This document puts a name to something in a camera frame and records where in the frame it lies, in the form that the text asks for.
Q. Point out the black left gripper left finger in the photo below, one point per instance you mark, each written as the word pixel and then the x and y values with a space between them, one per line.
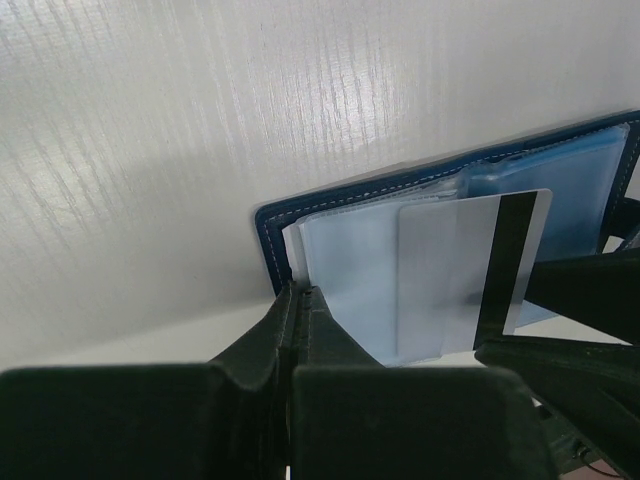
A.
pixel 221 419

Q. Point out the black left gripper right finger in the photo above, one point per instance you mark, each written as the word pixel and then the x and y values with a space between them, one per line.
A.
pixel 351 418

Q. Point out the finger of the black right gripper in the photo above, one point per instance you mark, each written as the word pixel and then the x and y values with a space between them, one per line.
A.
pixel 600 291
pixel 589 395

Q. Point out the grey striped credit card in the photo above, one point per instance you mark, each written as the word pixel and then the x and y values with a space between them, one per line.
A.
pixel 463 268

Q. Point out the blue leather card holder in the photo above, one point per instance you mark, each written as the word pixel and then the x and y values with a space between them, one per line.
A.
pixel 343 240

